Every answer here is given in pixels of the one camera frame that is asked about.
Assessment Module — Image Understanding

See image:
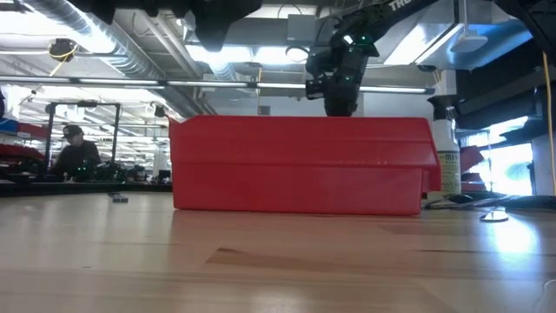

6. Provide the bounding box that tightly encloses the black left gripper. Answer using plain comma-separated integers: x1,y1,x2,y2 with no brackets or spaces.
69,0,264,52

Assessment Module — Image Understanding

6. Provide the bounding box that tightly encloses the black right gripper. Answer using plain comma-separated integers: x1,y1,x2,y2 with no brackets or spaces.
305,25,380,117

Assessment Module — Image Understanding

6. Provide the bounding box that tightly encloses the red plastic bin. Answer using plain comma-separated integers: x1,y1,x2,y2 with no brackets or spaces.
168,115,442,217

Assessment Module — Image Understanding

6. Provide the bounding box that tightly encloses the spray bottle with yellow label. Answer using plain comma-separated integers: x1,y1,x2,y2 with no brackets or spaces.
427,95,462,196

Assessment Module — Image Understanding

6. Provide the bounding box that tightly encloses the iridescent cutlery piece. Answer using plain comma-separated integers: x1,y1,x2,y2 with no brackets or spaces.
479,210,510,223

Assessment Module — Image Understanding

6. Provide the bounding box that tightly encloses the long ceiling light tube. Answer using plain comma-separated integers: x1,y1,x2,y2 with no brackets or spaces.
0,76,435,96

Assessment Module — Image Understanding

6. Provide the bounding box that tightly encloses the white ceiling access point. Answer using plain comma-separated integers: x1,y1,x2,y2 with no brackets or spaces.
449,33,490,54

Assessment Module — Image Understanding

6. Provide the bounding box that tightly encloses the red background bin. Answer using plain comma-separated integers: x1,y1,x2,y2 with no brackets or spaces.
460,145,486,192

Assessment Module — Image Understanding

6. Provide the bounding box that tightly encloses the black background desk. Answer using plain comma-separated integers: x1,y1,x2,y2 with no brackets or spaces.
455,38,556,144

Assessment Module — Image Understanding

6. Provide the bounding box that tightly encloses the person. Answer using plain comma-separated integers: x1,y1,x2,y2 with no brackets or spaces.
54,124,102,182

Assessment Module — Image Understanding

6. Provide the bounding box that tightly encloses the red background shelf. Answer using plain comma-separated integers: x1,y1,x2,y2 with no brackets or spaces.
0,117,49,175

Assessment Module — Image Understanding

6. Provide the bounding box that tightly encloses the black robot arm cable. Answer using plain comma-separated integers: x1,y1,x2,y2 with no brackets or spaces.
314,15,345,47

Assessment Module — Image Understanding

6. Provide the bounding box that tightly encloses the silver ventilation duct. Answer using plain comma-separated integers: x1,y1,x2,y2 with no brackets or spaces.
23,0,218,117

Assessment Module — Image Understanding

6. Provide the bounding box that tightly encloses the black ceiling camera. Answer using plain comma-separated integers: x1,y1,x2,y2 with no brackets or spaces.
47,37,79,63

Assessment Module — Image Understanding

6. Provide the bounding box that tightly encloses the black background station frame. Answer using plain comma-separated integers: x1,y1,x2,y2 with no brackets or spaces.
43,100,122,175

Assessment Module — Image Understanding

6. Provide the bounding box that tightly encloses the black metal table frame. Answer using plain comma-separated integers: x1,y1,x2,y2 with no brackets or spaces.
0,180,174,197

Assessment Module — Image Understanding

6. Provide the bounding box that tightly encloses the thin yellow hanging cable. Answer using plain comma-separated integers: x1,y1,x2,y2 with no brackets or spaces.
540,51,556,196

